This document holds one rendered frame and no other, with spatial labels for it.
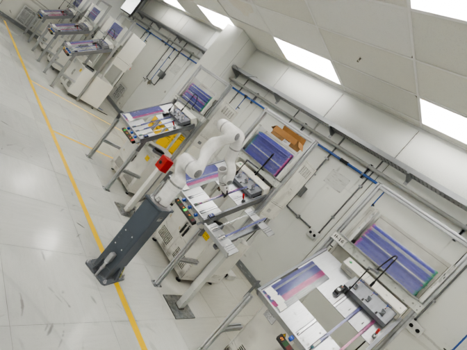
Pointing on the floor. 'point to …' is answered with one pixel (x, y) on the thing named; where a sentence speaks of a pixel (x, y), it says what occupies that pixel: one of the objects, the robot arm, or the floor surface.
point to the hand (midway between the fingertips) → (224, 194)
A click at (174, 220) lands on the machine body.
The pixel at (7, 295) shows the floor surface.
